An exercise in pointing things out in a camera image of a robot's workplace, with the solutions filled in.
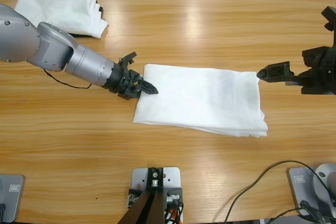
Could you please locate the black mount cable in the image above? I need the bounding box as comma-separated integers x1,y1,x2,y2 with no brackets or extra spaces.
172,200,186,224

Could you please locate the black base plug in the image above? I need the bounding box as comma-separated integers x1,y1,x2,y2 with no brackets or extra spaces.
300,199,330,224

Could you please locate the folded white t-shirt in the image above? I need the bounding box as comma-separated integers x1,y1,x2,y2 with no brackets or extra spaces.
14,0,109,38

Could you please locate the black post clamp with bolt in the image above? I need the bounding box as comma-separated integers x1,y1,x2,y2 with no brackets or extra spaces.
146,166,165,191

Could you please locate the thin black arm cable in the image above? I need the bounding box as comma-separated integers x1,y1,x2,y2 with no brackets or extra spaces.
43,68,93,90

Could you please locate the white t-shirt with black print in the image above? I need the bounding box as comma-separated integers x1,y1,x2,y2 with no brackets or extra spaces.
132,63,269,138

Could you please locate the black post bracket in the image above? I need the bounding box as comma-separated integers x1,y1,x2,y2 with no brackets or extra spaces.
127,187,144,209
164,186,184,207

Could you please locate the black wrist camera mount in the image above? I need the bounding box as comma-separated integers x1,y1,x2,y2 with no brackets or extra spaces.
117,51,138,68
321,5,336,33

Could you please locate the dark camera post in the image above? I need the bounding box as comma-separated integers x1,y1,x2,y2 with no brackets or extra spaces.
117,189,166,224

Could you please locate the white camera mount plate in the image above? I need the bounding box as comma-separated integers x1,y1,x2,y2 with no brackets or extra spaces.
131,166,182,210

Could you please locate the arm base with cable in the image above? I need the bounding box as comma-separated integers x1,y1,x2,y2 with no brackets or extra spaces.
227,160,335,224

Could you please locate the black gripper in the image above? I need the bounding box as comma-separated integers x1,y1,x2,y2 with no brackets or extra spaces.
101,61,160,101
256,46,336,95

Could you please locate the folded black garment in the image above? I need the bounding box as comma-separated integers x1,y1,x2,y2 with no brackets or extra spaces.
68,0,109,39

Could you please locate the orange cable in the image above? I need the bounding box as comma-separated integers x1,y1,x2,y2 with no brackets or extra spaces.
165,207,182,224

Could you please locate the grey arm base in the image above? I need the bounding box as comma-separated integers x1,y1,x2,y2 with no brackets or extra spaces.
0,173,26,223
286,163,336,218

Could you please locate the short black cable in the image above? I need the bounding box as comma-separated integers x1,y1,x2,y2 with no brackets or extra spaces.
264,206,305,224

